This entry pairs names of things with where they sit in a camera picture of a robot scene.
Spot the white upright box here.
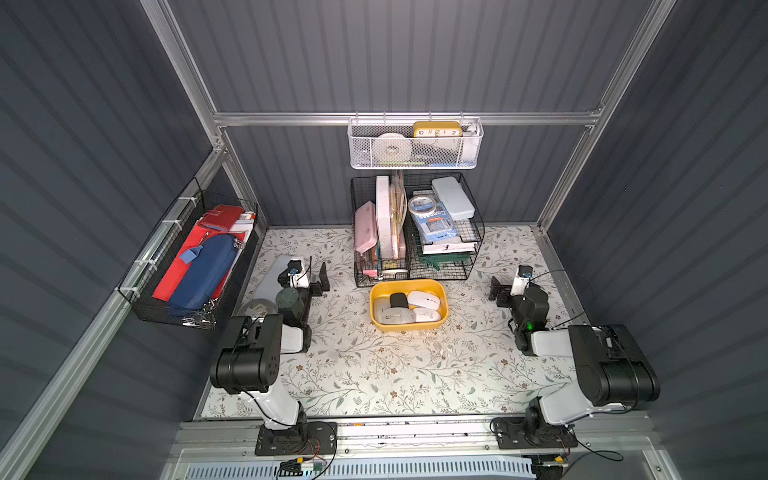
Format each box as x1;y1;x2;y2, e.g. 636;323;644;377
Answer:
375;175;395;260

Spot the pink case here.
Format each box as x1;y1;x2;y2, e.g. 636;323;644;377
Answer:
354;201;378;255

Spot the grey mouse with logo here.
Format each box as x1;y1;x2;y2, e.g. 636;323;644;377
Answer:
374;307;415;326

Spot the black wire desk organizer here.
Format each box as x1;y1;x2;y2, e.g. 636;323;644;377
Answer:
350;172;485;287

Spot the white mesh hanging basket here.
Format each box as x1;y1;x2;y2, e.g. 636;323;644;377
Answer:
347;115;484;170

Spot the clear tape roll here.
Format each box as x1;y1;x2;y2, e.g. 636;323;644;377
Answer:
408;195;437;217

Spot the light blue pencil box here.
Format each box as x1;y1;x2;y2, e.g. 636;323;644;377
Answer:
431;177;476;221

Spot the blue calculator package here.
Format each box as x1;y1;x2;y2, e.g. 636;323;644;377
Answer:
413;202;458;244

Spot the red folder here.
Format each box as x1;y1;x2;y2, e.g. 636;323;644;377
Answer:
152;205;256;302

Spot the white tape roll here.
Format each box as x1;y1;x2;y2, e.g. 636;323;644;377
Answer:
372;132;412;163

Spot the white mouse with orange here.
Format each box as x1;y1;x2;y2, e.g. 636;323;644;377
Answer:
412;307;442;323

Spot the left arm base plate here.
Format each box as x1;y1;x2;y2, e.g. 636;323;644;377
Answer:
254;421;338;457

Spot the blue pencil case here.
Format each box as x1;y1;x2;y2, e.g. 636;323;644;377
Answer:
167;234;239;317

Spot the black wire side basket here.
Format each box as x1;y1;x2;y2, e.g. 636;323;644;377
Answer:
117;179;260;330

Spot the yellow storage box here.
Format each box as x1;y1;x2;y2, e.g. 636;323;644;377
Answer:
370;280;450;332

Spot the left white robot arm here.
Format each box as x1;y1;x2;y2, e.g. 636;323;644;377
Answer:
210;255;330;436

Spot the black mouse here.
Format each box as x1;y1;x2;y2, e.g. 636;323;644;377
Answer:
389;292;409;309

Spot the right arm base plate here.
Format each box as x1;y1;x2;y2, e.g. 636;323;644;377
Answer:
489;417;578;451

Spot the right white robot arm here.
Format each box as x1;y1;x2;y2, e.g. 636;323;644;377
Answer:
488;265;661;435

